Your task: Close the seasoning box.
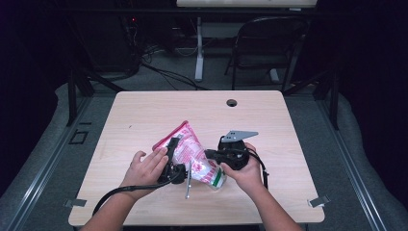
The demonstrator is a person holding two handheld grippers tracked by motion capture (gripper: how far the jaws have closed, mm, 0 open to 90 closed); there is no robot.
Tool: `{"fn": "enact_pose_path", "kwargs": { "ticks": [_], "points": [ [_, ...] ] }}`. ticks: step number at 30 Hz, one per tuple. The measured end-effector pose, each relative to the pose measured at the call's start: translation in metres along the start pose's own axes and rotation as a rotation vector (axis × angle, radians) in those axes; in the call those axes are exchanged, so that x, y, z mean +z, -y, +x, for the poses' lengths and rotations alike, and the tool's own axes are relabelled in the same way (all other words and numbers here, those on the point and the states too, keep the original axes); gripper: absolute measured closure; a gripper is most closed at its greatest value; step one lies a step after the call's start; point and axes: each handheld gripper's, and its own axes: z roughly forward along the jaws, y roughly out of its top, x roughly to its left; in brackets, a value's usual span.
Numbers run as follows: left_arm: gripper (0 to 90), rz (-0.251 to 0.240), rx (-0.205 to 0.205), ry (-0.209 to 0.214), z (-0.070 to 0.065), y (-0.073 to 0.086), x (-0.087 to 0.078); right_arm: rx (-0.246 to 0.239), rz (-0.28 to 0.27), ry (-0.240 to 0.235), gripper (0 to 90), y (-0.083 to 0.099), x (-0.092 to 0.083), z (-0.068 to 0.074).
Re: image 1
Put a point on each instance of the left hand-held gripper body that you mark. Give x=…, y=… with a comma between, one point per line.
x=176, y=173

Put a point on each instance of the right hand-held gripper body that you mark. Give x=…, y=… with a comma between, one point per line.
x=235, y=155

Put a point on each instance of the red white plastic seasoning bag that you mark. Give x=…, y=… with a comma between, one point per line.
x=189, y=150

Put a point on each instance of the person's right hand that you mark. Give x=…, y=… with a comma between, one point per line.
x=251, y=176

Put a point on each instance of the person's left hand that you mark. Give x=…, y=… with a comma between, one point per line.
x=144, y=171

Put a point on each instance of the grey tape piece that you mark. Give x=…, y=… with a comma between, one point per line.
x=76, y=203
x=319, y=201

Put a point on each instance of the white desk leg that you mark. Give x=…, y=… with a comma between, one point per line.
x=199, y=54

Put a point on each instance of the black tape square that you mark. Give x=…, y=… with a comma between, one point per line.
x=71, y=141

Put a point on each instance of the black folding chair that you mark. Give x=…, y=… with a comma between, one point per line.
x=266, y=41

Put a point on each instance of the dark computer tower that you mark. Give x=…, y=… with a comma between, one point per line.
x=109, y=41

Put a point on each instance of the dark curtain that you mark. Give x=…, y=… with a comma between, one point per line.
x=25, y=64
x=378, y=80

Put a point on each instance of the black metal frame post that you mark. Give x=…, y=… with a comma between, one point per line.
x=335, y=102
x=71, y=102

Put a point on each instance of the aluminium floor rail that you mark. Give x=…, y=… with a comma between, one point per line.
x=41, y=166
x=349, y=166

